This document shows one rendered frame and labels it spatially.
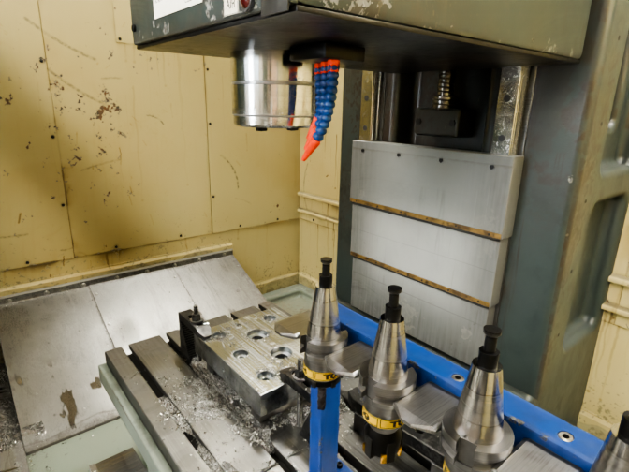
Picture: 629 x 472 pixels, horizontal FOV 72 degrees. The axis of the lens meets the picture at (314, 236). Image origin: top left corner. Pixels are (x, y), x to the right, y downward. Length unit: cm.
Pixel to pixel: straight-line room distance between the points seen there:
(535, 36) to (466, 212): 42
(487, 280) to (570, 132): 35
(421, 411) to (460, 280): 66
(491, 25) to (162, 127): 135
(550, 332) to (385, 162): 56
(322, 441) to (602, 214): 91
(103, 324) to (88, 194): 46
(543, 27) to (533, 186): 34
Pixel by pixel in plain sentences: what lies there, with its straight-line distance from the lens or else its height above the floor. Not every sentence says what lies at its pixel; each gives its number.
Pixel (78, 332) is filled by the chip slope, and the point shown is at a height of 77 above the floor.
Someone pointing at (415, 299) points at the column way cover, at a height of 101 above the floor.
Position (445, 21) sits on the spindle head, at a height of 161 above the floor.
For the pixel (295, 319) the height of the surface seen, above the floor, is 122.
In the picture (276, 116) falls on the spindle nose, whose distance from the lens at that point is 74.
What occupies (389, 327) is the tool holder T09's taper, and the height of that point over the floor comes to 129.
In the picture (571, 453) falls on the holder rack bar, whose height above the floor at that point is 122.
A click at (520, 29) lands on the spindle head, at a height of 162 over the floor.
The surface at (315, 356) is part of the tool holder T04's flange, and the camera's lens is 57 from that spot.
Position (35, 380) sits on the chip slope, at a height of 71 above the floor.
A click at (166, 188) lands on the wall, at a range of 182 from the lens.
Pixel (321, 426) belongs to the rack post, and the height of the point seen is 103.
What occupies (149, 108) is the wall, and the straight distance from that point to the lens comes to 178.
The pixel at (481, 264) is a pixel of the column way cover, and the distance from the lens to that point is 107.
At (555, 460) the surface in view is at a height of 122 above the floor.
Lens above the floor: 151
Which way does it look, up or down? 17 degrees down
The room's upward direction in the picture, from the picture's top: 1 degrees clockwise
